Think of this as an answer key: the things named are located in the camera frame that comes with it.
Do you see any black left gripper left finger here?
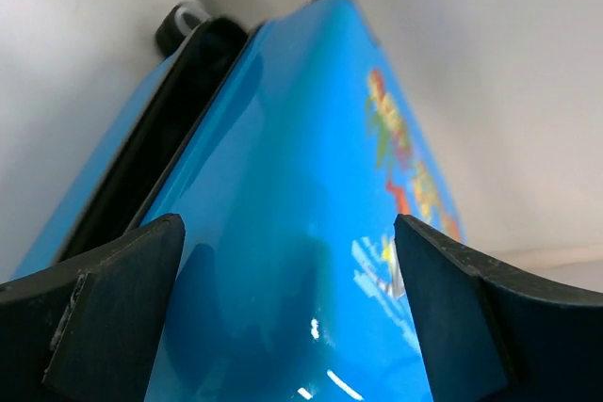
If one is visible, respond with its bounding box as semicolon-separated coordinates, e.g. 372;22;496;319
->
1;214;185;401

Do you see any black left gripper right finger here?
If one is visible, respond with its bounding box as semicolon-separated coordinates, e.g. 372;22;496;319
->
395;215;602;401

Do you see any blue hard-shell suitcase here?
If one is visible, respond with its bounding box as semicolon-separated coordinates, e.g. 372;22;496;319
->
9;0;463;401

